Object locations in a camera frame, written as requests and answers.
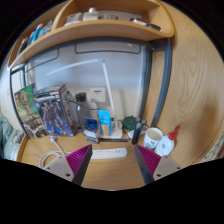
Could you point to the white power strip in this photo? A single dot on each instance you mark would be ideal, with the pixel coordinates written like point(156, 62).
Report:
point(108, 153)

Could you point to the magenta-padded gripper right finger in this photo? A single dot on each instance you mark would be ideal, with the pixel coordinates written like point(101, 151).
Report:
point(159, 165)

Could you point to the robot model kit box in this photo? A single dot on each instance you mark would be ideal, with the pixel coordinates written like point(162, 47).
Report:
point(55, 113)

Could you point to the teal blanket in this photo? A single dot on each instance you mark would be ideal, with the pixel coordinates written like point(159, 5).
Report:
point(10, 138)

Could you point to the wooden shelf unit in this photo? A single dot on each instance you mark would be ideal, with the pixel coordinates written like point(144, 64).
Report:
point(100, 29)

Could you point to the white wall socket panel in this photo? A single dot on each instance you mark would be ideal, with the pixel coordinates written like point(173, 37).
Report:
point(98, 95)

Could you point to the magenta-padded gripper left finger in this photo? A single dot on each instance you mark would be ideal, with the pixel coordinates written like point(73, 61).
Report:
point(68, 165)

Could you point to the white mug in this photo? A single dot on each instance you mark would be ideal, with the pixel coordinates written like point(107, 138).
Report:
point(152, 139)

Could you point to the white desk lamp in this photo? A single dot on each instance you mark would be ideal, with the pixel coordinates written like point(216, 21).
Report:
point(108, 86)

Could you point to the light blue card package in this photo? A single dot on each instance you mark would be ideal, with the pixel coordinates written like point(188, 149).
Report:
point(104, 121)

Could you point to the white bottle with red cap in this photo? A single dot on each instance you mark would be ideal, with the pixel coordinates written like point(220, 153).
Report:
point(165, 145)

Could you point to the green round tin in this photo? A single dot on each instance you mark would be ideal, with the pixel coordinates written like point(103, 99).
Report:
point(128, 123)

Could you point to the green toy figure box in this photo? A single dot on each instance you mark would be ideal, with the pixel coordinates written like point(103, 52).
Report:
point(26, 108)

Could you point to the black ruler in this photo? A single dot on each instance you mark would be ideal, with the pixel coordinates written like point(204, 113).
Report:
point(113, 140)

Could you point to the grey metal desk frame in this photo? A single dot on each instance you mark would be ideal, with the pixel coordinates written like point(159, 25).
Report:
point(165, 83)

